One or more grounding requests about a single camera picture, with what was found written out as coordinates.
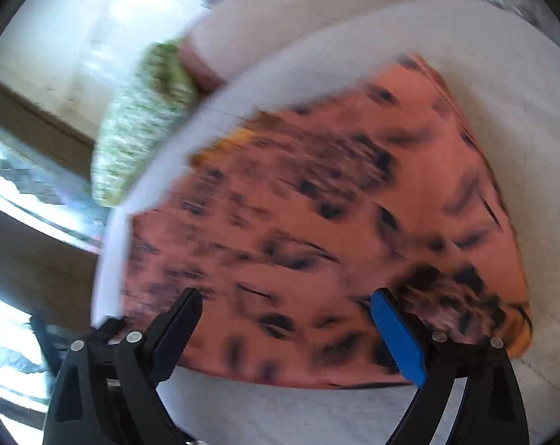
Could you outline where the pink quilted sofa cushion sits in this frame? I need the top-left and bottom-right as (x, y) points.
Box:
(178, 0), (461, 96)

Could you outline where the green patterned folded blanket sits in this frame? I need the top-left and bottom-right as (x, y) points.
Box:
(90, 42), (202, 207)

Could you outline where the stained glass door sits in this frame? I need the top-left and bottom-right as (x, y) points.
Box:
(0, 116), (105, 251)

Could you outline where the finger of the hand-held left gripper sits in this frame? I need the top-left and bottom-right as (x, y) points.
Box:
(91, 316), (126, 346)

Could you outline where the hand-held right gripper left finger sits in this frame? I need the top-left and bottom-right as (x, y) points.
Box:
(41, 287), (203, 445)

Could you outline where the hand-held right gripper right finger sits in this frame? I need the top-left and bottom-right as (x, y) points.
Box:
(370, 287), (531, 445)

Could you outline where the orange floral long-sleeved top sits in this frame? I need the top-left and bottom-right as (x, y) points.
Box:
(120, 53), (536, 388)

